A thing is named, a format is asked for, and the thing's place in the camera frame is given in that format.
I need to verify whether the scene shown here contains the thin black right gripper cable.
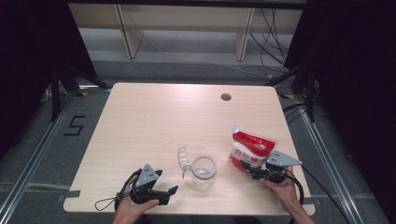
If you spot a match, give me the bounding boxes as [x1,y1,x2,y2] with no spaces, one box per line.
[301,165,353,224]

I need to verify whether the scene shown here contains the clear glass jar with lid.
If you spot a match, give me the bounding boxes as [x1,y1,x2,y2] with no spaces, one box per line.
[177,145,218,190]

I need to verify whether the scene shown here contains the beige wooden shelf unit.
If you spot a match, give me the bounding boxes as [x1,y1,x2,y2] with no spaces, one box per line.
[67,3,304,62]

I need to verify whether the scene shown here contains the aluminium floor rail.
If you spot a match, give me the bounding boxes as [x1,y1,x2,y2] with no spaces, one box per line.
[0,90,78,216]
[294,92,366,224]

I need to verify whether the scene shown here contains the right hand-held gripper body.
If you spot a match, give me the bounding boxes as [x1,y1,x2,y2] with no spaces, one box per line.
[250,150,303,184]

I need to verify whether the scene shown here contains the bundle of black cables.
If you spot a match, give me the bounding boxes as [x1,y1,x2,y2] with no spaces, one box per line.
[248,8,291,74]

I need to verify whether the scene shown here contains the black floor cables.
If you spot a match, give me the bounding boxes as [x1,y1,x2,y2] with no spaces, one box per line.
[282,102,328,125]

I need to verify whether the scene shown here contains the grey floor tape strip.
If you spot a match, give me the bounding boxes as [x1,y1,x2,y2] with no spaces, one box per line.
[0,181,81,203]

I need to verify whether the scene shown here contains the person's left hand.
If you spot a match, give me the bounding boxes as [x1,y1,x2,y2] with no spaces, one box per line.
[112,175,161,218]

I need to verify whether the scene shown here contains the thin grey cord loop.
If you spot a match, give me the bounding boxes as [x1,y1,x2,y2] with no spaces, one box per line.
[94,196,119,212]

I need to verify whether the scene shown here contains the black gripper strap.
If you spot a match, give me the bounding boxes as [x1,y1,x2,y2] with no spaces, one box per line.
[114,168,143,213]
[286,170,305,206]

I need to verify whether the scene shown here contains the red and white sugar bag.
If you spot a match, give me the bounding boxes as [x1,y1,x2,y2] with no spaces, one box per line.
[229,125,277,174]

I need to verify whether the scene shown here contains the black metal stand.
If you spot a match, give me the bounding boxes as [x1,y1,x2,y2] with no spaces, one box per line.
[264,62,316,123]
[49,62,112,122]

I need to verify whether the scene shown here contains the person's right hand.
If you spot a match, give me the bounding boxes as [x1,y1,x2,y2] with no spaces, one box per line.
[260,166,303,209]

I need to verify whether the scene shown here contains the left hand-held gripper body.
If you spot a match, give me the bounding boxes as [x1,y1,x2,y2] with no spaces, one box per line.
[130,163,171,206]

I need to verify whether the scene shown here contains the black curtain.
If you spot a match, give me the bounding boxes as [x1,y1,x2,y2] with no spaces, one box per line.
[0,0,98,160]
[284,0,396,218]

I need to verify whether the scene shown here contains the black left gripper strap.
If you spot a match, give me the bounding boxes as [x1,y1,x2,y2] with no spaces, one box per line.
[114,168,143,213]

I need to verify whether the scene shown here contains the black right gripper strap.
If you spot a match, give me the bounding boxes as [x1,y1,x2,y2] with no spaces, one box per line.
[286,170,305,206]

